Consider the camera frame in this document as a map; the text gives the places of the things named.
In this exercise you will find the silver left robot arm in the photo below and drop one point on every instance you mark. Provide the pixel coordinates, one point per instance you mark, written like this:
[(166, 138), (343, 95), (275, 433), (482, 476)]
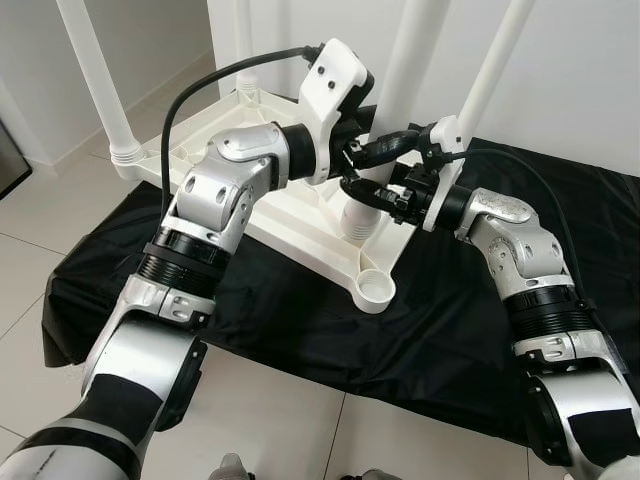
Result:
[(220, 190)]

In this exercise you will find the white plastic table leg tube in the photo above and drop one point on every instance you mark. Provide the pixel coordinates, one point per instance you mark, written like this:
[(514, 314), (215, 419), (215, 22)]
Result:
[(495, 60), (100, 80), (415, 60), (245, 50)]

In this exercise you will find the white plastic table top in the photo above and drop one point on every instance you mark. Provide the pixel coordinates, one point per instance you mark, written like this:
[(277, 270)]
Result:
[(320, 255)]

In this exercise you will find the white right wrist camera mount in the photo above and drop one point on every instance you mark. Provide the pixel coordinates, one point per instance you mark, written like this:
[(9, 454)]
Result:
[(445, 140)]

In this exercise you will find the grey left robot leg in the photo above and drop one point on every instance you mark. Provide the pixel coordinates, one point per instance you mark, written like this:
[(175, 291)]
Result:
[(228, 468)]

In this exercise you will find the black table cloth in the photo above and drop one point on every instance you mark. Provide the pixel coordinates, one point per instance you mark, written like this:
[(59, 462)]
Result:
[(450, 330)]

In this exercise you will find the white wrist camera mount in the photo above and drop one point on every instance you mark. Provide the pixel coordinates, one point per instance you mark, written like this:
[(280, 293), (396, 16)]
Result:
[(330, 85), (445, 140)]

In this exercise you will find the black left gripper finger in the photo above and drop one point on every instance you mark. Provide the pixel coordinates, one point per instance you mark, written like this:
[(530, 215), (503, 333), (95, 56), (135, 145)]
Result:
[(390, 148)]

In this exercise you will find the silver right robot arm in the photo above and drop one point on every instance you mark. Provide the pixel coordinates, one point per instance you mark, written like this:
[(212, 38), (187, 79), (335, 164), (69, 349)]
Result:
[(520, 250)]

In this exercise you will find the grey right robot leg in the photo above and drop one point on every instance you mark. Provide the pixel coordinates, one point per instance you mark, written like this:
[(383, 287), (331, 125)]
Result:
[(375, 475)]

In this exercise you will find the grey robot leg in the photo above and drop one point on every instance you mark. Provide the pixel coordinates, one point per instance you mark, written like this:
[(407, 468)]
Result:
[(228, 468), (375, 475)]

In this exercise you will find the steel pedal trash bin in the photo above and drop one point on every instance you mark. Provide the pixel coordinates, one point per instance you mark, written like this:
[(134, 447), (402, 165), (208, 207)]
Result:
[(10, 165)]

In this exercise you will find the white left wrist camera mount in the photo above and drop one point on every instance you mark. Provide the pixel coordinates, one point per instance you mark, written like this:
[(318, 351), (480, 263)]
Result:
[(330, 85)]

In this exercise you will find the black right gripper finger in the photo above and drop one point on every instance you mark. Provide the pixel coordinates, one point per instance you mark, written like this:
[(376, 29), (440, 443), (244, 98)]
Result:
[(365, 195)]

